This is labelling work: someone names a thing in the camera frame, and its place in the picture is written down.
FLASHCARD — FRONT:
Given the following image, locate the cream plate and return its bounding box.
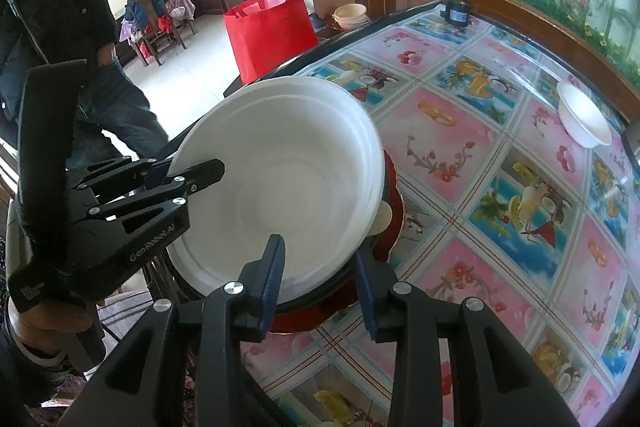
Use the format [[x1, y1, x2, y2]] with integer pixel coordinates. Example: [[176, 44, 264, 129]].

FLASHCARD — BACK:
[[370, 201, 396, 238]]

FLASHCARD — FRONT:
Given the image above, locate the fruit print tablecloth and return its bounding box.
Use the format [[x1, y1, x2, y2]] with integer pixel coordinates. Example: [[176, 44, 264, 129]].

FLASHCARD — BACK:
[[240, 0, 640, 427]]

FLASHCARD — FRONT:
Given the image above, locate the red patterned plate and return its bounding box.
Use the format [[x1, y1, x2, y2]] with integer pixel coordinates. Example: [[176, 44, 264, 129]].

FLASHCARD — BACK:
[[270, 227, 401, 334]]

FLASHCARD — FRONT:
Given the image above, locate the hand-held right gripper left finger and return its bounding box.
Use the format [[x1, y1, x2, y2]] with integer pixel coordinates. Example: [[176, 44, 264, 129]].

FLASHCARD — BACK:
[[57, 233, 287, 427]]

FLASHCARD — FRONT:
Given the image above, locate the striped grey cloth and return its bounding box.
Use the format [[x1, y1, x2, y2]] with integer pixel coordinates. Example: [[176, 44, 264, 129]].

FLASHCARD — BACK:
[[97, 289, 166, 343]]

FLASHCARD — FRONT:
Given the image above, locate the brown red plate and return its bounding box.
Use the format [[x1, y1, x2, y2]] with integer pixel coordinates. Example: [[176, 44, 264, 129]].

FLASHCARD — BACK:
[[327, 18, 374, 32]]

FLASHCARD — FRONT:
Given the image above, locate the large white bowl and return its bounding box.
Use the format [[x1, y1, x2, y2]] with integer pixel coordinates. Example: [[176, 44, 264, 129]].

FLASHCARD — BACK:
[[166, 76, 386, 299]]

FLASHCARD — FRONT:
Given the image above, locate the red scalloped glass plate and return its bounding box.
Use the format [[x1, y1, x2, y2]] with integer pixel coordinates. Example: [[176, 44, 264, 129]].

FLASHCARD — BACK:
[[370, 147, 407, 264]]

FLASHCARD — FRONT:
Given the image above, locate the person's left hand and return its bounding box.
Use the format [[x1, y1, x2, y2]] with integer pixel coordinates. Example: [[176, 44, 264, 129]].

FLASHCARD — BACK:
[[9, 302, 88, 373]]

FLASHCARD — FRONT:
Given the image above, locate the dark wooden side table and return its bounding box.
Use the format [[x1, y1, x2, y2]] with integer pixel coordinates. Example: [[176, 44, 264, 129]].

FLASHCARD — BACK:
[[312, 19, 373, 44]]

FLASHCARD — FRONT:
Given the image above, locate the pink cloth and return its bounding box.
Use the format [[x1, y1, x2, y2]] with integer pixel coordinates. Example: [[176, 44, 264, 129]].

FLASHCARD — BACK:
[[167, 0, 197, 20]]

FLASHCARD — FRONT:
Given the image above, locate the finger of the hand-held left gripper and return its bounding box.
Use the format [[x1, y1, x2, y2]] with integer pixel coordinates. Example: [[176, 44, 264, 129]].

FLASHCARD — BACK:
[[65, 156, 175, 204], [86, 158, 227, 222]]

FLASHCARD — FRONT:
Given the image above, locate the wooden chair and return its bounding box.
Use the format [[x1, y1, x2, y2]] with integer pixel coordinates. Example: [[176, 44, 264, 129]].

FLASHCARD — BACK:
[[125, 0, 188, 68]]

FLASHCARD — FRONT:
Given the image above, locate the black rimmed dining table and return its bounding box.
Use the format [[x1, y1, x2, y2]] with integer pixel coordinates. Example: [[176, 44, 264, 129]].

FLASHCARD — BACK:
[[222, 0, 451, 100]]

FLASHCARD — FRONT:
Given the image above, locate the small white bowl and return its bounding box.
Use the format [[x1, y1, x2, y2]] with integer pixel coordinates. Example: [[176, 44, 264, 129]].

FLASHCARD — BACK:
[[556, 82, 613, 149]]

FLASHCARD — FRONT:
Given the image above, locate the person's left forearm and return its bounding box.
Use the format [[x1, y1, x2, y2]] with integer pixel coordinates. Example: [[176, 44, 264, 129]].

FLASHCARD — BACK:
[[0, 322, 76, 413]]

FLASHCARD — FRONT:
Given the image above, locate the cream bowl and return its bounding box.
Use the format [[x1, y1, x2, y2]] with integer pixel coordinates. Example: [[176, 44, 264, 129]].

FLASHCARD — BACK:
[[332, 3, 371, 29]]

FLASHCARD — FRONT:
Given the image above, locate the small black device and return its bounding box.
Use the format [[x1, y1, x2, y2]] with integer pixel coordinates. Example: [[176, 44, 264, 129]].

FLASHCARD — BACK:
[[440, 0, 473, 28]]

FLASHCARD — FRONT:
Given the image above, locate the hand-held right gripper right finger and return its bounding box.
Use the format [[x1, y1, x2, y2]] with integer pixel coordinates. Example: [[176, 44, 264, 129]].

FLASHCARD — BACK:
[[355, 249, 582, 427]]

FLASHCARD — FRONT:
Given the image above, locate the red shopping bag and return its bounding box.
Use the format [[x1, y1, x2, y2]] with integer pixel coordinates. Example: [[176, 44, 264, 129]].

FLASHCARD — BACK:
[[223, 0, 319, 85]]

